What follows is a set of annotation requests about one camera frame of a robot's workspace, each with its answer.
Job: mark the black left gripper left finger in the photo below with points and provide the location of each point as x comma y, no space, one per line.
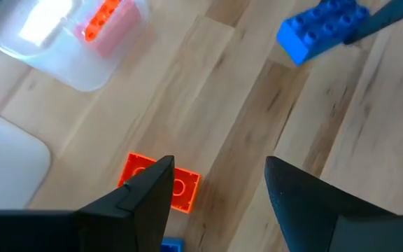
117,227

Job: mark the orange toy building block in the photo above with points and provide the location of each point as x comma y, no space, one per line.
100,21

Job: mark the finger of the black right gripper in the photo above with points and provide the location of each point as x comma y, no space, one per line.
387,17

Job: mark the orange-red toy building block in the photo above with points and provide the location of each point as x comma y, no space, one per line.
187,192

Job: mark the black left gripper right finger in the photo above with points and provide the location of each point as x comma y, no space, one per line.
327,224

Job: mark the clear plastic bin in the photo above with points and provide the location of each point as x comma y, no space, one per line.
65,70

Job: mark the white plastic bin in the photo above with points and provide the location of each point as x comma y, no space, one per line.
9,157

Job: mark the blue toy building block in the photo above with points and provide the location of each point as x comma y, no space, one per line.
173,245
313,35

